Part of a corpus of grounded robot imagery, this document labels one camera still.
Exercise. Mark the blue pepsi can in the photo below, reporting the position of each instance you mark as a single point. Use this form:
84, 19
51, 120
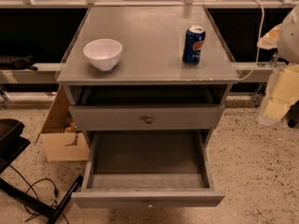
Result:
194, 40

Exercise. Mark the cardboard box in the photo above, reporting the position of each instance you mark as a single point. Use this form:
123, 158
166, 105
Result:
61, 139

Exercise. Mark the black stand frame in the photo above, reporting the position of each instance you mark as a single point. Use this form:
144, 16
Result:
12, 144

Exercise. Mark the black object on rail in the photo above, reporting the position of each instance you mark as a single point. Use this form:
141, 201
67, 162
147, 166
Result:
16, 63

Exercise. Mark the open grey drawer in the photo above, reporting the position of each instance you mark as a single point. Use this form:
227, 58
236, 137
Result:
147, 169

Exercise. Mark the closed grey upper drawer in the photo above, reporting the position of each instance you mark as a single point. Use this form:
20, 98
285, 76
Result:
145, 117

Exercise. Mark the white bowl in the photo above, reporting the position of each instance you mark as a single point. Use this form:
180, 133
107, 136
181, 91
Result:
103, 54

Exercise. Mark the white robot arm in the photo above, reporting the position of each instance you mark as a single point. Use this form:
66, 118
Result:
282, 90

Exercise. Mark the grey drawer cabinet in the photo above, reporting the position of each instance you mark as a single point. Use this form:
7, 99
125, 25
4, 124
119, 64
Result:
150, 71

